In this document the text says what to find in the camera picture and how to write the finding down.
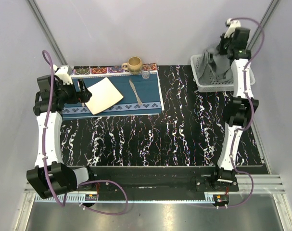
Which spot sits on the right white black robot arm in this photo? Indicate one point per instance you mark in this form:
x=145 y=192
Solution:
x=238 y=113

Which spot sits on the black marble pattern mat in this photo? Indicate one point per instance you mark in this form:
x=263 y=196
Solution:
x=189 y=131

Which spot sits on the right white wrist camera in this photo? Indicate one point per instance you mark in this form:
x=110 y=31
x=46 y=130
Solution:
x=232 y=24

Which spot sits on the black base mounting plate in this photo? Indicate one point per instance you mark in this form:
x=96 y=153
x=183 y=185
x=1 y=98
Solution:
x=154 y=184

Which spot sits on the silver table knife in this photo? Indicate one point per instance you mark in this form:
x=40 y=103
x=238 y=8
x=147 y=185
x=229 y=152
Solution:
x=135 y=92

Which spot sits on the beige square plate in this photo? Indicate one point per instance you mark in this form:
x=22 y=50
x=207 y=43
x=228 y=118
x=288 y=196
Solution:
x=104 y=96

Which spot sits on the small clear glass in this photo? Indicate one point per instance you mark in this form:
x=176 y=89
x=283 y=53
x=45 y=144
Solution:
x=145 y=71

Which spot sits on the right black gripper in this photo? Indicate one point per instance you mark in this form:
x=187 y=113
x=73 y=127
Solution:
x=218 y=47

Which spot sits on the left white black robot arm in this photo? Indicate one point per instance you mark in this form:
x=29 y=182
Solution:
x=51 y=177

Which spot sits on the grey button shirt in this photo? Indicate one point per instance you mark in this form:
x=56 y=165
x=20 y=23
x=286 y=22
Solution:
x=216 y=65

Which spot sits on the blue patterned placemat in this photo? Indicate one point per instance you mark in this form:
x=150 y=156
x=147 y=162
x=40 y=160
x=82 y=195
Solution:
x=147 y=89

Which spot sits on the tan ceramic mug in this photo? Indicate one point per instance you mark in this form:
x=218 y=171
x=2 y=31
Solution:
x=133 y=65

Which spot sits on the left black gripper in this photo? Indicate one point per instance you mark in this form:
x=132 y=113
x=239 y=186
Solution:
x=83 y=96

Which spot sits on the white plastic mesh basket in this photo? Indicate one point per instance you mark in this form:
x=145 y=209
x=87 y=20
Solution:
x=243 y=78

